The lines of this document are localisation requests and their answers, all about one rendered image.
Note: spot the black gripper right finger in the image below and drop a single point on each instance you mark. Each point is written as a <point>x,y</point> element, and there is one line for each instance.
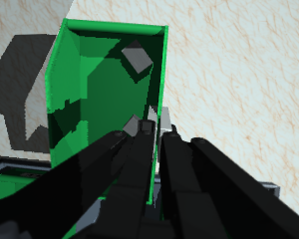
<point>246,208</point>

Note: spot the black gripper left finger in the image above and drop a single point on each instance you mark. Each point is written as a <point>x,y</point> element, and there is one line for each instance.
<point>49,206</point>

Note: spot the grey metal shelf rack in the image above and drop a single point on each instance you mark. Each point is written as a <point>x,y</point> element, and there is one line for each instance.
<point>152,211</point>

